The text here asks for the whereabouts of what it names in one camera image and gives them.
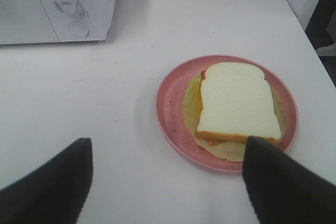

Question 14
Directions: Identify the white microwave door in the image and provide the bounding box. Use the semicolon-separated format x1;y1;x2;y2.
1;0;58;45

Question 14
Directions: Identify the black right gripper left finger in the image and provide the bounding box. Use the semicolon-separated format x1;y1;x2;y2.
1;138;93;223

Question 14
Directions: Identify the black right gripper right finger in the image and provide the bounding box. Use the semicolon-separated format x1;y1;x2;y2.
243;136;335;223

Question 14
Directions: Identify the white bread sandwich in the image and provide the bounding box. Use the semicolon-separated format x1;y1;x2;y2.
182;62;287;162

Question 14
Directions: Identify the white timer knob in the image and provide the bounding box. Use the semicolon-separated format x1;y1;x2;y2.
54;0;79;14

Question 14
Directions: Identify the pink round plate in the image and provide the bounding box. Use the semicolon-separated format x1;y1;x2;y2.
155;55;299;173

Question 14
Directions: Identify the white microwave oven body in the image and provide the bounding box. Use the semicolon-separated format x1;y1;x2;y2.
0;0;121;45

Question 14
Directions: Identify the round white door button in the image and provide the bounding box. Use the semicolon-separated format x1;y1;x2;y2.
68;22;89;37

